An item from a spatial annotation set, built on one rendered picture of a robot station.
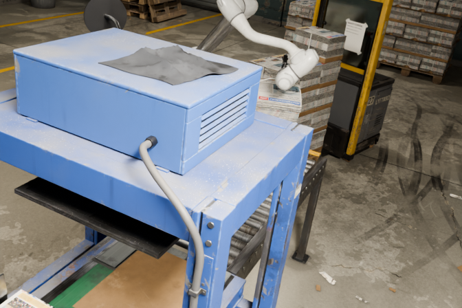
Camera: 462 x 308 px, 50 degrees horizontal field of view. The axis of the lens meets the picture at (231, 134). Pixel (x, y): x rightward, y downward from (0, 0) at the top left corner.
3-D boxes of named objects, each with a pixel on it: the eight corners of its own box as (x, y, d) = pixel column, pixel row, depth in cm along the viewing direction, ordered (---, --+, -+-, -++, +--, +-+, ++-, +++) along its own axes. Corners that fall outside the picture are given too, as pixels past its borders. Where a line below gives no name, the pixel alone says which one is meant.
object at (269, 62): (249, 61, 406) (249, 60, 406) (270, 57, 426) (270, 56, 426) (283, 74, 385) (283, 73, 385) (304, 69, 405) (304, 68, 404)
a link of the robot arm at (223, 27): (170, 64, 346) (190, 60, 363) (183, 83, 344) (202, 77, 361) (234, -12, 298) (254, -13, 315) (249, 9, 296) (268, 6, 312)
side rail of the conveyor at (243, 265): (316, 172, 326) (320, 155, 321) (324, 174, 324) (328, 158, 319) (222, 291, 214) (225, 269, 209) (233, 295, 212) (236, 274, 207)
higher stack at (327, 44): (271, 155, 493) (293, 27, 439) (289, 147, 513) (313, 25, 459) (302, 170, 470) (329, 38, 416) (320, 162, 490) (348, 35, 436)
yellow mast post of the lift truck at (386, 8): (342, 152, 497) (386, -28, 424) (347, 149, 504) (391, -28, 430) (350, 155, 492) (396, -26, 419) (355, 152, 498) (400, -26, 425)
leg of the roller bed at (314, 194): (298, 254, 354) (315, 172, 326) (305, 256, 352) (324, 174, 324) (295, 258, 349) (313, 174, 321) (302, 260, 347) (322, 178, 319)
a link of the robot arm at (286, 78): (282, 89, 296) (300, 75, 292) (283, 96, 281) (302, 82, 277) (271, 76, 293) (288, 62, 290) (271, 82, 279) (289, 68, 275)
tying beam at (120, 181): (97, 84, 207) (97, 62, 203) (308, 152, 172) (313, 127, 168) (-52, 137, 151) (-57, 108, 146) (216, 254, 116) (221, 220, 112)
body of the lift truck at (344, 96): (299, 133, 549) (313, 65, 515) (326, 124, 586) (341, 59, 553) (353, 159, 507) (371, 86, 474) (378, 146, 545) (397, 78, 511)
